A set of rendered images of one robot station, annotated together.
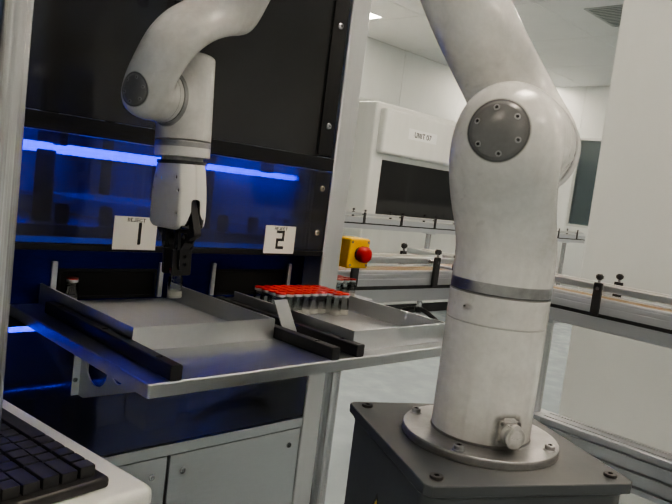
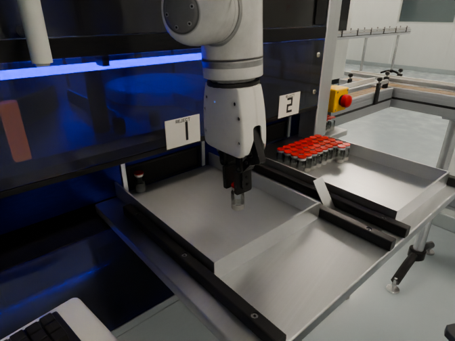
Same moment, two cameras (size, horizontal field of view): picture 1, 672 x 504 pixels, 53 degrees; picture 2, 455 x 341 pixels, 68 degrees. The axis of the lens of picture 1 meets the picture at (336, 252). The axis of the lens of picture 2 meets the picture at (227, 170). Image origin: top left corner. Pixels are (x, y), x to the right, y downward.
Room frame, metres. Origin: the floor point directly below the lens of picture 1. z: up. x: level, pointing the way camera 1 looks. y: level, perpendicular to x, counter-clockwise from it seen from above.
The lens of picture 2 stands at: (0.56, 0.22, 1.24)
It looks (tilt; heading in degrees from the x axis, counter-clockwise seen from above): 25 degrees down; 4
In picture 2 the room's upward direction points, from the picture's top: straight up
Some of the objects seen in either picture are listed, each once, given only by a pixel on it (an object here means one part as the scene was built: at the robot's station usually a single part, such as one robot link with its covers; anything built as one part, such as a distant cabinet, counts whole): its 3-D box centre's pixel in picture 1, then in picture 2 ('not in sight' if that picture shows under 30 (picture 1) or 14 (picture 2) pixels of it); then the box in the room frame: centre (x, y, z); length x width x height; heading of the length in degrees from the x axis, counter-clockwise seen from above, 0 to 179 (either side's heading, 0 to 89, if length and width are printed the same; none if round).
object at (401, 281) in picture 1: (379, 271); (339, 99); (1.96, -0.13, 0.92); 0.69 x 0.16 x 0.16; 135
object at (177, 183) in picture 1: (180, 191); (234, 111); (1.04, 0.25, 1.11); 0.10 x 0.08 x 0.11; 41
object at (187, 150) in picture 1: (181, 151); (231, 68); (1.04, 0.25, 1.17); 0.09 x 0.08 x 0.03; 41
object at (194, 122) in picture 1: (183, 96); (228, 3); (1.04, 0.26, 1.25); 0.09 x 0.08 x 0.13; 156
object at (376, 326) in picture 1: (338, 315); (350, 170); (1.31, -0.02, 0.90); 0.34 x 0.26 x 0.04; 45
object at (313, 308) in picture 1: (309, 302); (320, 156); (1.38, 0.04, 0.90); 0.18 x 0.02 x 0.05; 135
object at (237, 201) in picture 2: (175, 283); (237, 197); (1.04, 0.24, 0.97); 0.02 x 0.02 x 0.04
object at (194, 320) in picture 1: (153, 310); (211, 199); (1.15, 0.30, 0.90); 0.34 x 0.26 x 0.04; 45
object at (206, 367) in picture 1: (254, 329); (290, 196); (1.22, 0.13, 0.87); 0.70 x 0.48 x 0.02; 135
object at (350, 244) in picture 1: (349, 251); (332, 98); (1.65, -0.03, 0.99); 0.08 x 0.07 x 0.07; 45
